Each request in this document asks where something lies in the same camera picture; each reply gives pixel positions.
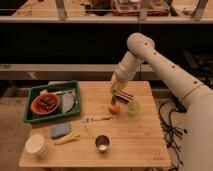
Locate black cables on floor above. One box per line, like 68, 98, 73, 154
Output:
157, 97, 188, 171

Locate metal shelf rail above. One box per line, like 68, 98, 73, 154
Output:
0, 63, 161, 82

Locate red bowl with beans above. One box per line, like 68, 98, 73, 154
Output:
30, 93, 60, 115

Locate yellow banana toy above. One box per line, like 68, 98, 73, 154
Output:
54, 132, 80, 145

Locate orange tomato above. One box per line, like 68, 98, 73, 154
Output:
108, 103, 120, 115

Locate white spoon in tray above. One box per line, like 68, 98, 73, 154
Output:
39, 88, 75, 97

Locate brown striped block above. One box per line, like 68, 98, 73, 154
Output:
116, 91, 134, 103

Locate metal cup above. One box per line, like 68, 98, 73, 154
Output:
95, 135, 110, 153

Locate white stacked cups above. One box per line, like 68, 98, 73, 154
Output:
25, 134, 47, 156

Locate blue sponge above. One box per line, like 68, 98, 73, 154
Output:
50, 123, 71, 139

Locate green pepper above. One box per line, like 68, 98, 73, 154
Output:
111, 94, 116, 105

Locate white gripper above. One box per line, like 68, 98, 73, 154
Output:
110, 69, 134, 94

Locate green plastic tray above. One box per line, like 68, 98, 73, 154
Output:
23, 80, 81, 125

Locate grey fish-shaped plate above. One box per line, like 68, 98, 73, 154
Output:
62, 93, 75, 113

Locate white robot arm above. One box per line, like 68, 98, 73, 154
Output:
111, 33, 213, 171

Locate light green round lid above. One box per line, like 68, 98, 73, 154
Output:
128, 100, 140, 116

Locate silver fork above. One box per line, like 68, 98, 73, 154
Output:
81, 117, 113, 123

